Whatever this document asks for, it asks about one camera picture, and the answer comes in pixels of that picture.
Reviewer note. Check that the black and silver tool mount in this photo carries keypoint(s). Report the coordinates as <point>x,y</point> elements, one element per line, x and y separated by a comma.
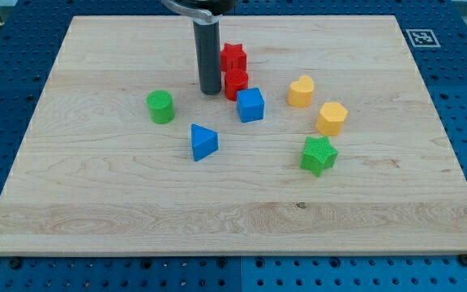
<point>207,11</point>

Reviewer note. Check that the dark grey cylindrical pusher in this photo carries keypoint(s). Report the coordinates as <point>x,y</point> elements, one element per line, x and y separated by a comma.
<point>207,47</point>

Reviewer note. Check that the blue triangle block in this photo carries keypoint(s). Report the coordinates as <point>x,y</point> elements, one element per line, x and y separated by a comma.
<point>203,141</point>

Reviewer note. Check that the blue cube block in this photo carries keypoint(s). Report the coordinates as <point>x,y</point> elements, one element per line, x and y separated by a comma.
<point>250,105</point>

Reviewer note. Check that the red star block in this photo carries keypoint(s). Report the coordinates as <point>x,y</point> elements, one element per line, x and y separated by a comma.
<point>233,56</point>

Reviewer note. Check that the red cylinder block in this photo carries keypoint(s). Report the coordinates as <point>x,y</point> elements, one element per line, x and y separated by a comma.
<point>235,80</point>

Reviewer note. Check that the green cylinder block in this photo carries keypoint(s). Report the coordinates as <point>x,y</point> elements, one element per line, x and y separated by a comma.
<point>160,106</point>

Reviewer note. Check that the yellow heart block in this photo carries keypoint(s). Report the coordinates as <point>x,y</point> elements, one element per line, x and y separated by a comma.
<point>301,92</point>

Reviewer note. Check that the yellow hexagon block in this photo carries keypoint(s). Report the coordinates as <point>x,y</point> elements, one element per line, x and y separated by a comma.
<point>331,118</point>

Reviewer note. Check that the green star block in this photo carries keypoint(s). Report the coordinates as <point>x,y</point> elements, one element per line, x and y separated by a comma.
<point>318,155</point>

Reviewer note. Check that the wooden board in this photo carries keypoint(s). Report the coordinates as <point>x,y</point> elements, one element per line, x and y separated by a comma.
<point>95,176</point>

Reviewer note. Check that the white fiducial marker tag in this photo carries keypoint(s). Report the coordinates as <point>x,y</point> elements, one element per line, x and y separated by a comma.
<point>422,38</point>

